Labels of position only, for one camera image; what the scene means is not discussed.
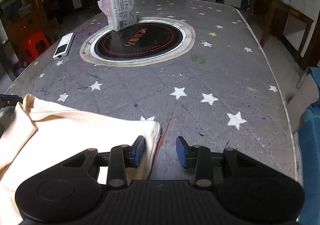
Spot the cream sweatshirt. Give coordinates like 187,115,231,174
1,94,161,224

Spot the red plastic stool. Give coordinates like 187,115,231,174
22,31,50,64

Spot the white remote control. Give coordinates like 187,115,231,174
53,32,74,61

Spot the grey star-patterned table cover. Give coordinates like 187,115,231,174
9,0,297,179

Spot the blue sofa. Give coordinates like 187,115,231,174
286,67,319,224

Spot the round black induction cooktop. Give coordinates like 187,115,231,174
80,17,196,67

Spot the tissue paper pack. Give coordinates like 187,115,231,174
98,0,137,31

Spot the dark wooden side table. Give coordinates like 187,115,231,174
248,0,314,62

